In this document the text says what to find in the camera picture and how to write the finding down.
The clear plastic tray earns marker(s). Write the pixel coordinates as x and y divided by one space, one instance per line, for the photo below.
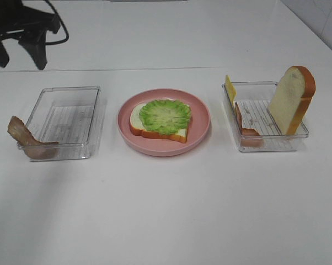
252 99
67 122

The yellow cheese slice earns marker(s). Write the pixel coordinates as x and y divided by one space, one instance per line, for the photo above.
230 89

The clear right plastic tray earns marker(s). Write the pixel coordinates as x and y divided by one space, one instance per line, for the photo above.
252 99

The green lettuce leaf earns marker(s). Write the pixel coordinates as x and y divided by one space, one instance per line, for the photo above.
165 116

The bread slice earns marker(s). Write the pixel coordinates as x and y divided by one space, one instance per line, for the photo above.
292 98
137 128

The clear left plastic tray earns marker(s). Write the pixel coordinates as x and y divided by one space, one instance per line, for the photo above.
67 122

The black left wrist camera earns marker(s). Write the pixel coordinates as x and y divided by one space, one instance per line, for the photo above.
49 21

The pink round plate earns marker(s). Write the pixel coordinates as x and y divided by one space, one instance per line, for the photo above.
198 128

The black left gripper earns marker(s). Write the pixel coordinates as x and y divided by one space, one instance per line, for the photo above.
13 16

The bacon strip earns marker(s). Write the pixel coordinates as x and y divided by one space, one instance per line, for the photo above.
250 137
25 138

